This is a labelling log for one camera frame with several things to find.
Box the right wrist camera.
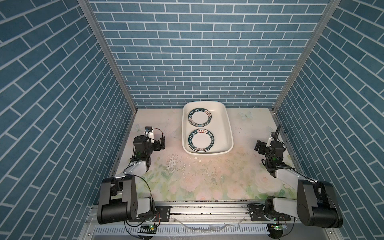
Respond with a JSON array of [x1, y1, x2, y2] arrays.
[[266, 137, 274, 148]]

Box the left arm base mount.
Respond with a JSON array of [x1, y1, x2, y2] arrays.
[[129, 206, 171, 223]]

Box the green rim plate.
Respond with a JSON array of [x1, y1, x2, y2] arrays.
[[188, 129, 215, 153], [188, 108, 212, 127]]

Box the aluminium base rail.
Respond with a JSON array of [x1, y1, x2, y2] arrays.
[[85, 201, 334, 226]]

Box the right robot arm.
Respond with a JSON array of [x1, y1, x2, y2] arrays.
[[255, 140, 344, 229]]

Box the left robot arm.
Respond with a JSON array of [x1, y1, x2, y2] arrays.
[[97, 135, 166, 225]]

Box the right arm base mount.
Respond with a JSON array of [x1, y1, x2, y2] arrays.
[[247, 203, 291, 222]]

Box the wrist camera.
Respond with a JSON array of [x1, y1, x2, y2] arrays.
[[145, 127, 155, 144], [266, 137, 274, 148]]

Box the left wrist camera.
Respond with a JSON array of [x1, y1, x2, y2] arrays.
[[145, 127, 155, 144]]

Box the white plastic bin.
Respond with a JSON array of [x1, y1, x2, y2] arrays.
[[182, 101, 234, 156]]

